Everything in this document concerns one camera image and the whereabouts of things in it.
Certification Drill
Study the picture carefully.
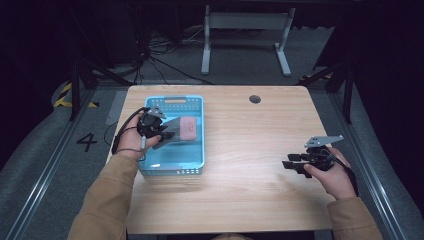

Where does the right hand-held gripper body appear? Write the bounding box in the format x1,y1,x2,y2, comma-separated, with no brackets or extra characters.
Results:
303,134,345,172

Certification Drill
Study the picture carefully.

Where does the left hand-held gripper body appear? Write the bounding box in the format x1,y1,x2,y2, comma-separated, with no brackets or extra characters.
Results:
136,105,168,139

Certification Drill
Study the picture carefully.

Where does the grey sock pink labelled cuff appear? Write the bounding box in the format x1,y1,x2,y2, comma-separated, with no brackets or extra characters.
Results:
152,115,198,151

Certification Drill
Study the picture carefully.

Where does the blue plastic basket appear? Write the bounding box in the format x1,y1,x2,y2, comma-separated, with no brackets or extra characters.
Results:
137,95,205,177

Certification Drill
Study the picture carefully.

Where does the person's left hand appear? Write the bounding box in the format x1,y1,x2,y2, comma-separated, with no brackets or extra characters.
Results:
116,115,162,161

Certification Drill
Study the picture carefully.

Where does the person's right hand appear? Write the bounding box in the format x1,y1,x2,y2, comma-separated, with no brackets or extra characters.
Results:
303,147,357,201

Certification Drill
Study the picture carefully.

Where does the black metal stand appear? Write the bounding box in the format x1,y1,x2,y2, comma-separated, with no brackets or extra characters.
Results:
299,59,355,125
68,59,135,122

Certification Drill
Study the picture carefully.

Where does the yellow black hazard tape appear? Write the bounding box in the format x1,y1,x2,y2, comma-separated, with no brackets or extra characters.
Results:
53,82,100,109

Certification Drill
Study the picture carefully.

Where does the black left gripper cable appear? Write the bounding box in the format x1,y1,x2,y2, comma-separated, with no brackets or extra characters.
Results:
111,106,152,156

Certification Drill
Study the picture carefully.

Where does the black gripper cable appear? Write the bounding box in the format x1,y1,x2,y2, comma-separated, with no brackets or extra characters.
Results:
111,106,152,156
321,146,360,198

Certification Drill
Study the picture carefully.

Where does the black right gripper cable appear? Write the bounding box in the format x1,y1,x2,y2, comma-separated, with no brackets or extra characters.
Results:
321,146,360,198

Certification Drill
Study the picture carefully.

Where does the metal floor rail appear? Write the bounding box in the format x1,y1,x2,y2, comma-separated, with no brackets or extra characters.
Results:
5,89,98,240
328,92,408,240

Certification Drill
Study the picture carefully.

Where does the bundle of black floor cables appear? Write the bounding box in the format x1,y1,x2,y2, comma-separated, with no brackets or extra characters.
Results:
132,28,215,86

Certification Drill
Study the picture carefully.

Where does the white metal stand frame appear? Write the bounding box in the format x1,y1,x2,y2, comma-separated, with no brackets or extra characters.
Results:
200,4,297,78

